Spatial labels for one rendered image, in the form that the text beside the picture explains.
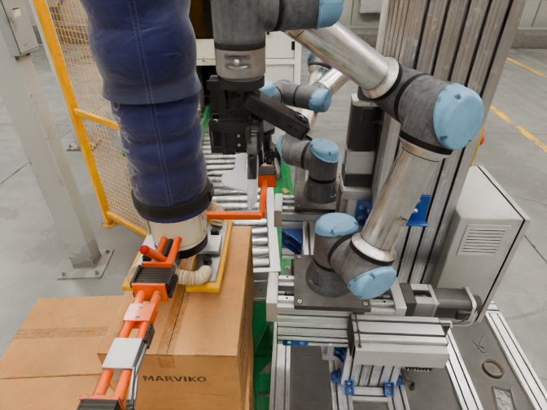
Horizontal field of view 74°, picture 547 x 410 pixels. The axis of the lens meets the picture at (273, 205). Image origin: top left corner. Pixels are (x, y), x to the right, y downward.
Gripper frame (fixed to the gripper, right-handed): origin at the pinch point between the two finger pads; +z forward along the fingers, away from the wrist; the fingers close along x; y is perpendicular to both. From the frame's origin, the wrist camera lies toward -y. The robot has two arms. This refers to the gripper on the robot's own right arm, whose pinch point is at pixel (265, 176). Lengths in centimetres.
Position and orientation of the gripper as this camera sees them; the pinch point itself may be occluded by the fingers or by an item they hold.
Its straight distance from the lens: 139.1
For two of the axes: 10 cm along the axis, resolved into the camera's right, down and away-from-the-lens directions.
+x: 10.0, 0.1, -0.2
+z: 0.0, 8.3, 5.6
